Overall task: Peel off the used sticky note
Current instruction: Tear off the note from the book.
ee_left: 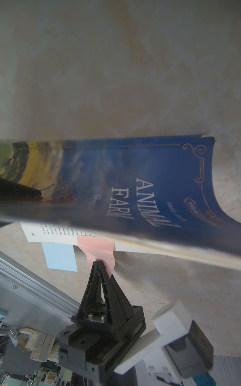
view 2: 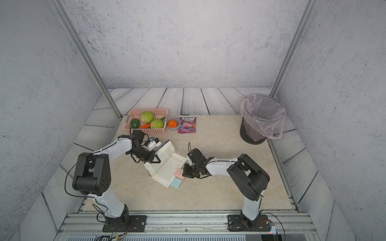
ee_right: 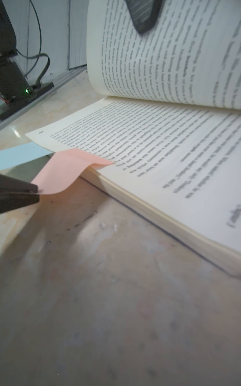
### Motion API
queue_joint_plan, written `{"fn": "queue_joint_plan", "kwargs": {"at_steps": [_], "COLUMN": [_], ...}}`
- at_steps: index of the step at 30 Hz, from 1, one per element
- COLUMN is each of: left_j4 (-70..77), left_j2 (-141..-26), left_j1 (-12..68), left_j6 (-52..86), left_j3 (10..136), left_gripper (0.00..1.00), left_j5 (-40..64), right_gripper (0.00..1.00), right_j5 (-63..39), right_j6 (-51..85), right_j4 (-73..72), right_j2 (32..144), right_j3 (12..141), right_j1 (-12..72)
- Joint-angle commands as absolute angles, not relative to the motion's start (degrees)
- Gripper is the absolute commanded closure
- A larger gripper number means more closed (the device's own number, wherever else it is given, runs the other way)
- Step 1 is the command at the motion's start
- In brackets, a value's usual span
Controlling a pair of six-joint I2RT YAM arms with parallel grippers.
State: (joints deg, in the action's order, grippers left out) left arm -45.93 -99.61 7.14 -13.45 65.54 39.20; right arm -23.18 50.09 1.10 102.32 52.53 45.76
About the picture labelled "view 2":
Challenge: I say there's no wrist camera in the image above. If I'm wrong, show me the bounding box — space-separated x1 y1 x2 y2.
187 148 207 166
144 137 161 151

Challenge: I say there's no front aluminium rail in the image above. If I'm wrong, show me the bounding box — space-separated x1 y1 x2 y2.
56 210 320 241

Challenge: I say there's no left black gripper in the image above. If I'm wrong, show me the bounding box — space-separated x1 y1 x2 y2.
129 147 162 163

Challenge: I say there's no orange carrot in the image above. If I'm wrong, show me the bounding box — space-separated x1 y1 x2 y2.
140 123 151 129

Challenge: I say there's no purple snack packet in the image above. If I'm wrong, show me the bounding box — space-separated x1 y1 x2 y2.
178 116 197 134

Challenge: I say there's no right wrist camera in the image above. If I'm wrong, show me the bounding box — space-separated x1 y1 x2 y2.
187 148 207 166

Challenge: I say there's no small bowl with orange food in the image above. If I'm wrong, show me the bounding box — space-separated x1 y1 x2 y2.
166 116 182 131

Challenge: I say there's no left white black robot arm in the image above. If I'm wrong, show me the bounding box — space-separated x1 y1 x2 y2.
72 135 161 220

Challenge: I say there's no left aluminium frame post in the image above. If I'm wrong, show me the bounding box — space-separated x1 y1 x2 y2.
49 0 123 119

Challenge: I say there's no aluminium frame post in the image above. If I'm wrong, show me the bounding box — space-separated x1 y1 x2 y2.
49 0 123 119
269 0 317 97

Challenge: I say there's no right aluminium frame post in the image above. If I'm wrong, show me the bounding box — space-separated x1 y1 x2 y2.
269 0 317 97

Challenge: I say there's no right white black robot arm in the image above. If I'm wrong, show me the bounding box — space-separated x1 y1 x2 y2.
183 149 270 224

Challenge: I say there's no pink plastic basket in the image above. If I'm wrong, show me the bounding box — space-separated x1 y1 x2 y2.
124 108 169 136

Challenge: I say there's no black bin with plastic liner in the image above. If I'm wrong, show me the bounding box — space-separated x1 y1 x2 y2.
240 94 287 145

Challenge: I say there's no blue sticky note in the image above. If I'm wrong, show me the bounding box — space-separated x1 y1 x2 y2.
170 177 183 188

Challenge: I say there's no green cabbage back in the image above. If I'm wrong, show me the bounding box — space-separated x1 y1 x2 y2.
140 111 154 124

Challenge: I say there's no pink sticky note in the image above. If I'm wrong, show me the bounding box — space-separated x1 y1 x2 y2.
174 168 185 181

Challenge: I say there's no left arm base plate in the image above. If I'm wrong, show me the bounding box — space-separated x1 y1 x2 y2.
102 215 147 233

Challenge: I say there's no Animal Farm paperback book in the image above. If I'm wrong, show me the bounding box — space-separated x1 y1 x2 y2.
144 140 187 188

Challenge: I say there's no dark green avocado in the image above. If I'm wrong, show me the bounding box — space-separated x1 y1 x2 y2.
130 118 141 129

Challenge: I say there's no green cabbage front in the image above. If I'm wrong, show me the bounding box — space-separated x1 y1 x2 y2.
150 119 165 129

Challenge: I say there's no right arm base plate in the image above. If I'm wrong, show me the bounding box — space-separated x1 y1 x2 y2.
227 214 272 232

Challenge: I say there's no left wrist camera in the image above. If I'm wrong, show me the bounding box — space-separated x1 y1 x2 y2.
144 137 161 151

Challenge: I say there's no green cabbage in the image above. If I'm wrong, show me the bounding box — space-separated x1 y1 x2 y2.
140 111 154 124
150 119 165 129

